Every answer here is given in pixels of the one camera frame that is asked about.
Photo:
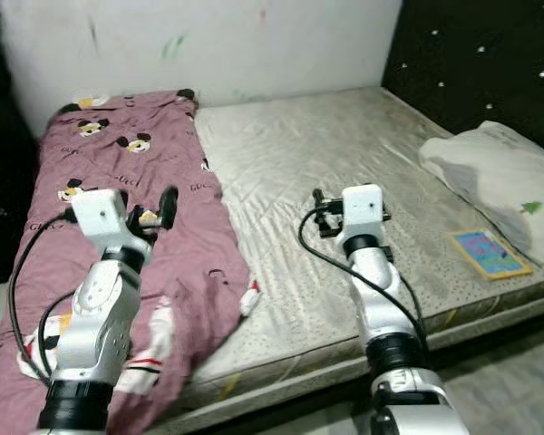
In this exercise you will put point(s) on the white pillow green leaf print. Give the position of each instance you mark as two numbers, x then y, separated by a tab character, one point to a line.
499	172

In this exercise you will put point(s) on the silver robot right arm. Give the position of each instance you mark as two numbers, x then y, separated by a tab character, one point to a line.
385	308

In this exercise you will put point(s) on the pink cartoon mouse blanket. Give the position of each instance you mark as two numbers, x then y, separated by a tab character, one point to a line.
127	181

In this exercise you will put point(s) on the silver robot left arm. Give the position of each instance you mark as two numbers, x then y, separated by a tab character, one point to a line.
100	326

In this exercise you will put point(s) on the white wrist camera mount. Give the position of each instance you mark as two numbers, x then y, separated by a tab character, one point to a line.
104	220
363	210

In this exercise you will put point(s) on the grey quilted mattress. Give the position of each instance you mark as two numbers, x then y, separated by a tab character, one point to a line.
335	181

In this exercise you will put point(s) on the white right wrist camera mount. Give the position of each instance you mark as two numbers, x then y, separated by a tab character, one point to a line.
363	210

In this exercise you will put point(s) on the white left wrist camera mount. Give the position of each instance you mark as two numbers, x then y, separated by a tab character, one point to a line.
104	220

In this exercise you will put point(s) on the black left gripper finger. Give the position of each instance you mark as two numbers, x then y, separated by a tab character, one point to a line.
169	207

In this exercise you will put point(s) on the blue yellow children's book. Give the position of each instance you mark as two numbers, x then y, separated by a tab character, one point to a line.
490	254

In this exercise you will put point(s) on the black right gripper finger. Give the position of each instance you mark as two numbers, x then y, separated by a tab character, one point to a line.
318	198

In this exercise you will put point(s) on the black tufted headboard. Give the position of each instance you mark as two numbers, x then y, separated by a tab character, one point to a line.
480	54

